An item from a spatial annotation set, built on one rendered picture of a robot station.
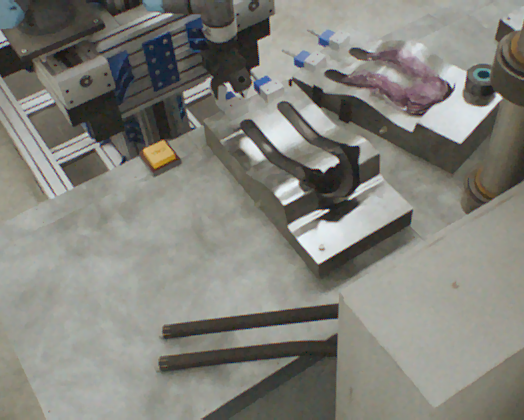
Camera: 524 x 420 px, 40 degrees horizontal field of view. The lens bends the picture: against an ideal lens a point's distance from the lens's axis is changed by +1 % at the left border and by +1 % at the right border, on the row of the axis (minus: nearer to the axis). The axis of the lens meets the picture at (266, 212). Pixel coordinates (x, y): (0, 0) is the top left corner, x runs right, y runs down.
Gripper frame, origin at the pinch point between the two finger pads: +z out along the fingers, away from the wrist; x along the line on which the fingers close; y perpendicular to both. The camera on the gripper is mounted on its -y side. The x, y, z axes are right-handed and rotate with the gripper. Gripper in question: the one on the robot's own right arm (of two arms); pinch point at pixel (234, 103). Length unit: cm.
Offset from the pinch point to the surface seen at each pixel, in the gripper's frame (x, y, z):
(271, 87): -10.4, -0.8, -0.3
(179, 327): 40, -43, 8
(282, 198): 7.7, -33.5, -1.9
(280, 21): -89, 123, 91
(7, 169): 53, 110, 91
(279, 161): 0.1, -20.3, 3.0
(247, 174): 8.4, -19.2, 3.0
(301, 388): 21, -58, 35
